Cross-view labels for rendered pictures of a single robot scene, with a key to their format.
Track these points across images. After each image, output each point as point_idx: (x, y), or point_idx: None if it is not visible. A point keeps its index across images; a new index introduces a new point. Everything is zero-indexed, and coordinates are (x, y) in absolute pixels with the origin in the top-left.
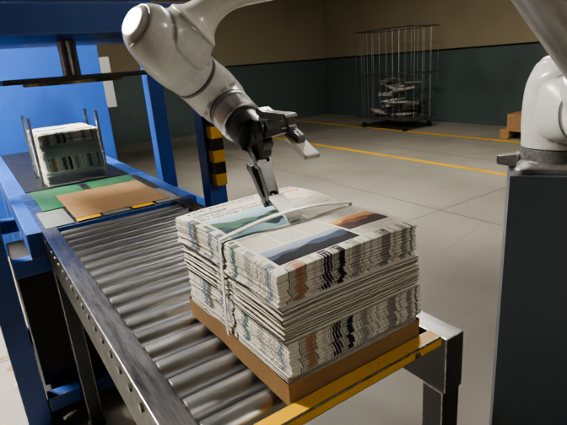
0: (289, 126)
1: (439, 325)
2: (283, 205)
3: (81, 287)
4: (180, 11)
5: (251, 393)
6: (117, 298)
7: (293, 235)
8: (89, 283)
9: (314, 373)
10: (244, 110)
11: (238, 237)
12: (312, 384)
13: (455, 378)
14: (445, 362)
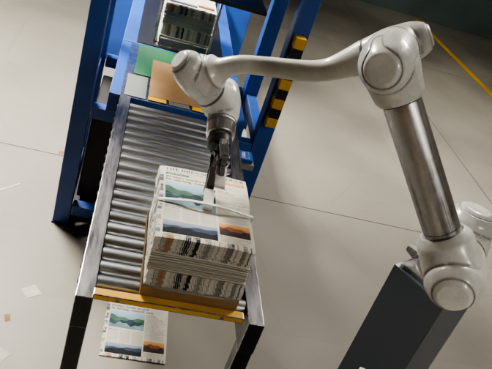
0: (221, 162)
1: (257, 315)
2: (207, 198)
3: (107, 162)
4: (206, 65)
5: (135, 280)
6: (120, 182)
7: (192, 219)
8: (114, 161)
9: (157, 289)
10: (220, 132)
11: (168, 202)
12: (154, 293)
13: (248, 348)
14: (244, 334)
